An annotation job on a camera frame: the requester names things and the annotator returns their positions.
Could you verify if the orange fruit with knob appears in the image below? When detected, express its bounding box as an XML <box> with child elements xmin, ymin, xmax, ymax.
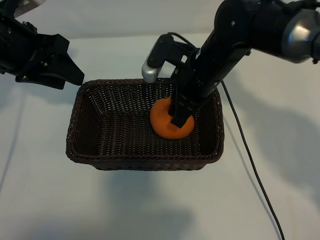
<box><xmin>149</xmin><ymin>97</ymin><xmax>195</xmax><ymax>140</ymax></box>

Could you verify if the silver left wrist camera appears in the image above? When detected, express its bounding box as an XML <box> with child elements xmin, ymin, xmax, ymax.
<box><xmin>13</xmin><ymin>0</ymin><xmax>47</xmax><ymax>17</ymax></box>

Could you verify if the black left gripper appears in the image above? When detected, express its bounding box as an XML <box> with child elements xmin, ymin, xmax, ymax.
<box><xmin>0</xmin><ymin>9</ymin><xmax>85</xmax><ymax>90</ymax></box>

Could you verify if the dark brown wicker basket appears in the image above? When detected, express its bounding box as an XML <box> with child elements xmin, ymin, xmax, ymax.
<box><xmin>65</xmin><ymin>78</ymin><xmax>225</xmax><ymax>172</ymax></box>

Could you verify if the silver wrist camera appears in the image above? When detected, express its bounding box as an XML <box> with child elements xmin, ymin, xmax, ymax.
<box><xmin>13</xmin><ymin>0</ymin><xmax>47</xmax><ymax>17</ymax></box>
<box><xmin>141</xmin><ymin>33</ymin><xmax>192</xmax><ymax>84</ymax></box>

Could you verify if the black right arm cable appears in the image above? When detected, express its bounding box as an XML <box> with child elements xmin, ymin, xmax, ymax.
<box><xmin>221</xmin><ymin>81</ymin><xmax>286</xmax><ymax>240</ymax></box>

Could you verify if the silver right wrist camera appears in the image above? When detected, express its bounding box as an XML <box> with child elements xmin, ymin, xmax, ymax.
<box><xmin>141</xmin><ymin>33</ymin><xmax>192</xmax><ymax>84</ymax></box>

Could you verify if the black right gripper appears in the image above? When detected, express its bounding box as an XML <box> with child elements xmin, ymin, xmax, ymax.
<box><xmin>169</xmin><ymin>47</ymin><xmax>226</xmax><ymax>128</ymax></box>

